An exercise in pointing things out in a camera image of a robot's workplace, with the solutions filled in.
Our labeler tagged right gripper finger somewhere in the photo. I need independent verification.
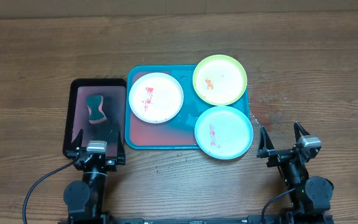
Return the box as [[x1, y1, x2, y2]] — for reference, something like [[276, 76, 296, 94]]
[[293, 121, 309, 142], [257, 126, 275, 154]]

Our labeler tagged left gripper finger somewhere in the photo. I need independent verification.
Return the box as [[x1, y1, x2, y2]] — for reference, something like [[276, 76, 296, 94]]
[[116, 127, 125, 153], [71, 129, 83, 151]]

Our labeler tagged green and orange sponge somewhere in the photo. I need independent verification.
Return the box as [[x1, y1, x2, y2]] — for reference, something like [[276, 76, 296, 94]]
[[86, 95, 107, 124]]

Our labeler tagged light blue plate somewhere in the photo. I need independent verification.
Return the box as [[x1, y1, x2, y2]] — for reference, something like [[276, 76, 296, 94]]
[[195, 106, 254, 160]]

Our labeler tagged white plate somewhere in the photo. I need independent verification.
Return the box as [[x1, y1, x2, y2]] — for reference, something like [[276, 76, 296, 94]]
[[129, 72, 184, 124]]

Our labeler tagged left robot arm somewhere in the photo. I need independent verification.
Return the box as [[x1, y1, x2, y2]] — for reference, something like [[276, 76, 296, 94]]
[[63, 129, 126, 224]]

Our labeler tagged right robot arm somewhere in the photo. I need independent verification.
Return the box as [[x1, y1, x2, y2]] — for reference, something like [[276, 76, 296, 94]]
[[257, 122, 334, 224]]

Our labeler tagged black plastic tray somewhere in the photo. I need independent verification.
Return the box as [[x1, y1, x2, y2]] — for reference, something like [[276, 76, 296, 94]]
[[63, 78, 127, 156]]

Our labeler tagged teal plastic tray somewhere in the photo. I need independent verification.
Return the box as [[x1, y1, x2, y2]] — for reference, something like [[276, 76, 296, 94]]
[[124, 64, 252, 151]]

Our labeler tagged yellow-green plate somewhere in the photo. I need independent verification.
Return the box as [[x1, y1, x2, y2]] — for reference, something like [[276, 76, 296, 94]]
[[192, 55, 247, 106]]

